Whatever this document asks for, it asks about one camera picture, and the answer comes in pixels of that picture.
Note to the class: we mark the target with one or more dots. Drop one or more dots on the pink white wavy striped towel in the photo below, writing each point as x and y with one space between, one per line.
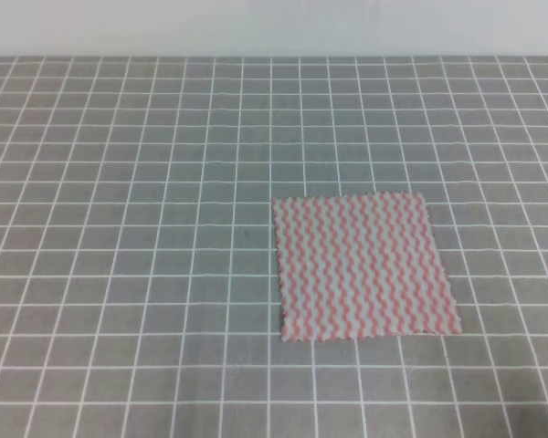
360 266

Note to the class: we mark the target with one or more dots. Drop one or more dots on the grey grid pattern tablecloth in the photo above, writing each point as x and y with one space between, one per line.
139 290

